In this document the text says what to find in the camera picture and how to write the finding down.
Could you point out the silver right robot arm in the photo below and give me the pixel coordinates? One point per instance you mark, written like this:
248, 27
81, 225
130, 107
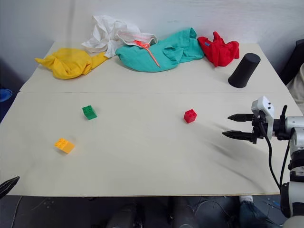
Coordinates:
294, 123

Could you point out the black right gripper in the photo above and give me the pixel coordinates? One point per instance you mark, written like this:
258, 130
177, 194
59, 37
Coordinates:
256, 129

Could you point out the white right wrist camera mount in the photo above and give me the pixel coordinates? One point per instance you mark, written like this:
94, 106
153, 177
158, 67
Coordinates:
266, 107

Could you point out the white crumpled cloth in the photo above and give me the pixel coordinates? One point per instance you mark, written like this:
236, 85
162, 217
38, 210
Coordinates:
104, 35

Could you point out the yellow toy brick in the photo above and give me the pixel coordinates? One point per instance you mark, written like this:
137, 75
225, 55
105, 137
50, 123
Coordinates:
64, 145

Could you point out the black plastic cup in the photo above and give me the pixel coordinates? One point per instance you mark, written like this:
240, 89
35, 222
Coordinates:
243, 71

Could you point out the blue round container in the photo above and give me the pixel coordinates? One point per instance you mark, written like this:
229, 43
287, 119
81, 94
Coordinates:
4, 95

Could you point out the green toy brick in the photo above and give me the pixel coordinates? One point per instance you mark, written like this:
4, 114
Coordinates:
89, 112

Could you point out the yellow crumpled cloth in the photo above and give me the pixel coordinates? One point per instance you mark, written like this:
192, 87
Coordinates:
69, 63

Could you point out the red crumpled cloth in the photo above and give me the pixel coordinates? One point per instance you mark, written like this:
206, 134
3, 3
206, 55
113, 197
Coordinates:
221, 51

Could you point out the beige cloth beside table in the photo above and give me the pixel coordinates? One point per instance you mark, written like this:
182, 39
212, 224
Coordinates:
298, 90

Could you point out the black object beside table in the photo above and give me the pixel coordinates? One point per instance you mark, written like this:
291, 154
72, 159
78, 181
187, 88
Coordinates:
293, 61

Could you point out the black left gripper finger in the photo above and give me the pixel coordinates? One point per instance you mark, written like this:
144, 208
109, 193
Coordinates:
10, 181
2, 192

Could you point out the person leg in blue jeans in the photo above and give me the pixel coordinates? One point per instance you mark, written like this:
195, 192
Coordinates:
254, 213

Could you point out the red toy brick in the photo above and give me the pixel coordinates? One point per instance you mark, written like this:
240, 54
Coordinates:
190, 116

